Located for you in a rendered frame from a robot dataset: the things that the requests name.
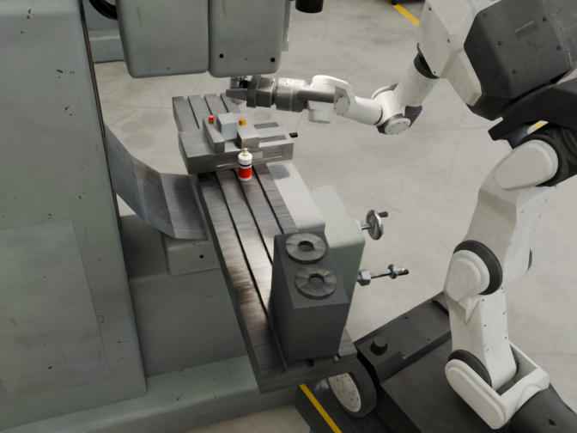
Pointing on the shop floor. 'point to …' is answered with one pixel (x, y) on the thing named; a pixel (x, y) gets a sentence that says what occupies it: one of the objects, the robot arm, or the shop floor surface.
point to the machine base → (174, 403)
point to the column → (58, 226)
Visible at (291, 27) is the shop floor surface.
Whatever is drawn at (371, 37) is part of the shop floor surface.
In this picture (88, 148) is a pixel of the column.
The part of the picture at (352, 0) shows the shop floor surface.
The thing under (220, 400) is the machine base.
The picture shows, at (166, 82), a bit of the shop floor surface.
